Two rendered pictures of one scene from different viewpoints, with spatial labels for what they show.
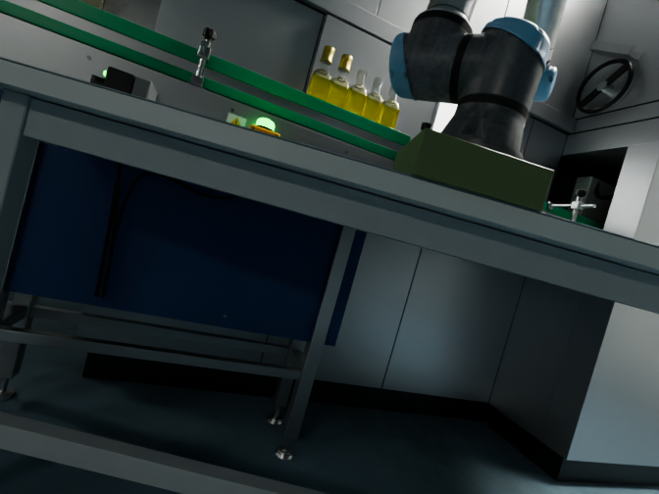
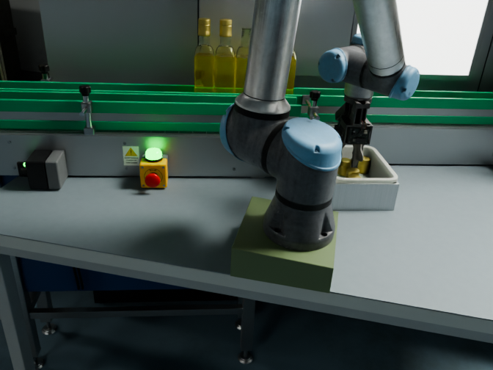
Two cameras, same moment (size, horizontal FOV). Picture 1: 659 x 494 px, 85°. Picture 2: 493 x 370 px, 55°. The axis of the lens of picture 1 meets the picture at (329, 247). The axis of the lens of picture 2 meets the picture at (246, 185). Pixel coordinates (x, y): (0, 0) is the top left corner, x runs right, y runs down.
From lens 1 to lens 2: 82 cm
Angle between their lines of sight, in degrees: 29
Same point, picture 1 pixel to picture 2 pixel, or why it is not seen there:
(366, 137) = not seen: hidden behind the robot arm
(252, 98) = (138, 124)
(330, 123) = (215, 120)
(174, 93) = (76, 146)
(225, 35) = (105, 16)
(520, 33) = (299, 157)
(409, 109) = (322, 23)
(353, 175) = (193, 277)
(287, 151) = (147, 266)
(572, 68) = not seen: outside the picture
